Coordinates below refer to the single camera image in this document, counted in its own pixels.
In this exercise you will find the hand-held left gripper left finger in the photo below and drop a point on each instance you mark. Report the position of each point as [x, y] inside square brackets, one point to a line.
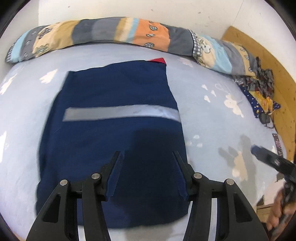
[114, 176]

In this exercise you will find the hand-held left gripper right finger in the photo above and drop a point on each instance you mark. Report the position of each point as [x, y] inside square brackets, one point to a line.
[181, 178]

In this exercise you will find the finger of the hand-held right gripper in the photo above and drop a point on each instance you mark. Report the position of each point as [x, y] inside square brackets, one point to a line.
[263, 154]

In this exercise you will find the navy blue work jacket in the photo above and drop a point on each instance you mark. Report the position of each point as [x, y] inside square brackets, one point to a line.
[111, 92]

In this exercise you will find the person's right hand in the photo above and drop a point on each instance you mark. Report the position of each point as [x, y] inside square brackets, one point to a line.
[277, 213]

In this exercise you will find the black eyeglasses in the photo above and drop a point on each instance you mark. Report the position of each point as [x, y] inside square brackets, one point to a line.
[266, 120]

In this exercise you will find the dark patterned crumpled cloth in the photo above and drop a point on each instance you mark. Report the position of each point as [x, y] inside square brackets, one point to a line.
[259, 97]

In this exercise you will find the light blue cloud-print blanket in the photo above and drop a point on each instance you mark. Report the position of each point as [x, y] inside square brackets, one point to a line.
[208, 120]

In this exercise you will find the wooden board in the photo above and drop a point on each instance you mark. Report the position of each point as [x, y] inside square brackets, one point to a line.
[284, 76]

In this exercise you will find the striped patterned long pillow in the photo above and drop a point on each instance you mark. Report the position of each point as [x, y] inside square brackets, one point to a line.
[148, 32]

